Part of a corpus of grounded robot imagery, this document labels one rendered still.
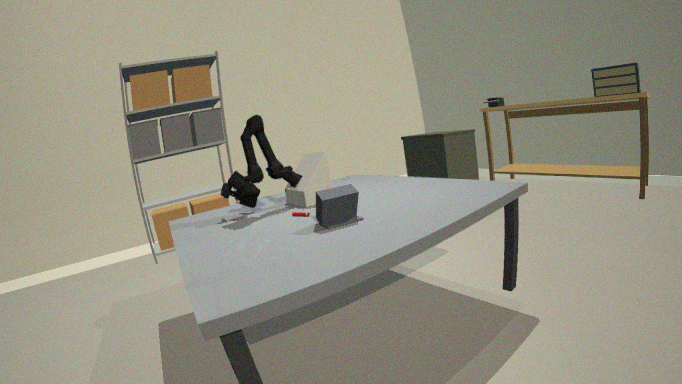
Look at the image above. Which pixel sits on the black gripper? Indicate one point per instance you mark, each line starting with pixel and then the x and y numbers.
pixel 226 192

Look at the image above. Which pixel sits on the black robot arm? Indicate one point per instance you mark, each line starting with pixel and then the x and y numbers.
pixel 255 174

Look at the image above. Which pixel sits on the dark grey square panel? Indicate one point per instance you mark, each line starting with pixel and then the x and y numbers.
pixel 337 206

